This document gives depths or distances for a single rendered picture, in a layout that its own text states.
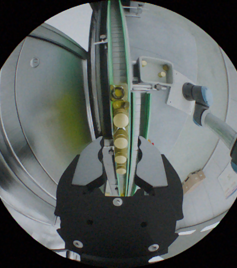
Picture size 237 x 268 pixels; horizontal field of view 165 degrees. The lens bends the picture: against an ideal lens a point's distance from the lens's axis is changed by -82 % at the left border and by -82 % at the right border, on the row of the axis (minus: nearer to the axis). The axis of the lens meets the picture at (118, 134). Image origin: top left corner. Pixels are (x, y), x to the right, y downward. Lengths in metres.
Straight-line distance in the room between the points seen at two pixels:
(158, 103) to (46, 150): 0.64
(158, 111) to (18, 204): 0.74
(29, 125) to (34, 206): 0.13
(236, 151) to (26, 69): 0.56
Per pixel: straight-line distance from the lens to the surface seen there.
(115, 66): 0.48
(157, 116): 0.67
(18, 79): 0.16
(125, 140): 0.21
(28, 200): 0.17
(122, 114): 0.18
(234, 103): 3.76
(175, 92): 0.68
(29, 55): 0.18
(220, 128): 0.48
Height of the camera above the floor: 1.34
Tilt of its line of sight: 61 degrees down
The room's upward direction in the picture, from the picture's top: 175 degrees counter-clockwise
